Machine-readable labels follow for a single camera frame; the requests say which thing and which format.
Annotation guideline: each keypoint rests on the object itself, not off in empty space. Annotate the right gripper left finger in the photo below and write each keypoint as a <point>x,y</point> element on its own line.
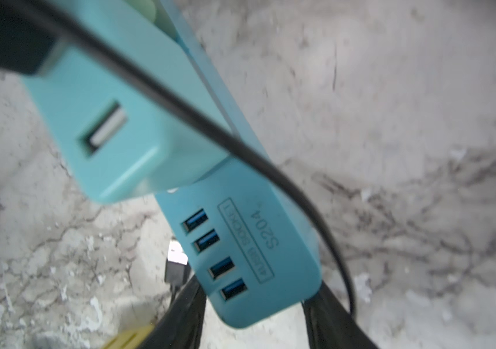
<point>182,326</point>

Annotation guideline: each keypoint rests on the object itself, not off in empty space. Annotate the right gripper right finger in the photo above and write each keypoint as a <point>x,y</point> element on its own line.
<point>330,326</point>

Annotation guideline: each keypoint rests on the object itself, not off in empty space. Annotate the yellow green charger plug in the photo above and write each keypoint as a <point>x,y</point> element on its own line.
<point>130,339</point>

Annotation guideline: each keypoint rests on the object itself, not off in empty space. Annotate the teal power strip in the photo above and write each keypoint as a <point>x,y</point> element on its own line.
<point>252,250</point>

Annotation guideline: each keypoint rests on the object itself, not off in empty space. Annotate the teal plug on teal strip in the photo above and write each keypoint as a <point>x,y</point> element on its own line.
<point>118,144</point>

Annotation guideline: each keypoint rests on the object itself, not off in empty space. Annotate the black cable teal strip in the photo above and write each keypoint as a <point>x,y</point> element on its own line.
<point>31,32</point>

